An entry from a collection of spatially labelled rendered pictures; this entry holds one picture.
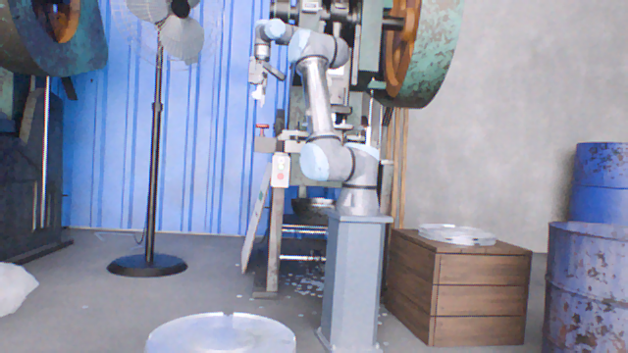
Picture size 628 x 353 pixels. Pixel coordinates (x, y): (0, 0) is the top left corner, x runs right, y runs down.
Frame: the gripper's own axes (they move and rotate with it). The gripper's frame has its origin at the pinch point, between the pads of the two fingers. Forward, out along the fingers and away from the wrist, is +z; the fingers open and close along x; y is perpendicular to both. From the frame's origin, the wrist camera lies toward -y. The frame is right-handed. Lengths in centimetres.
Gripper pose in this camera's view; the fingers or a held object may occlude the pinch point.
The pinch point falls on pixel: (263, 104)
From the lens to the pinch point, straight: 201.1
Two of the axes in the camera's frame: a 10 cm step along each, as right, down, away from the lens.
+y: -9.9, -0.7, -1.2
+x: 1.1, 0.7, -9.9
